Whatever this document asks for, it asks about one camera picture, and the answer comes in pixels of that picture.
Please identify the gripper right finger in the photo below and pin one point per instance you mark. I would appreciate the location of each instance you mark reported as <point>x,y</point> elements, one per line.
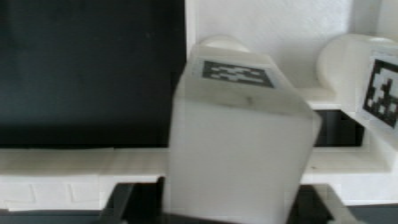
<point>340,212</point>

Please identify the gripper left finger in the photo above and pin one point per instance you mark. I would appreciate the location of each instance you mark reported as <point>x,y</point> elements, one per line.
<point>116,212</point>

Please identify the white chair leg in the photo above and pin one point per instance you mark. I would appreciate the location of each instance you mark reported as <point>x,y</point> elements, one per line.
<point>244,132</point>
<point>358,74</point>

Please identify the white chair seat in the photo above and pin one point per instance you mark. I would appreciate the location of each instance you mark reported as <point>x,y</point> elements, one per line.
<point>315,33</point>

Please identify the white U-shaped fence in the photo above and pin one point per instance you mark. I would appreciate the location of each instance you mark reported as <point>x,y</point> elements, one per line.
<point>61,180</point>

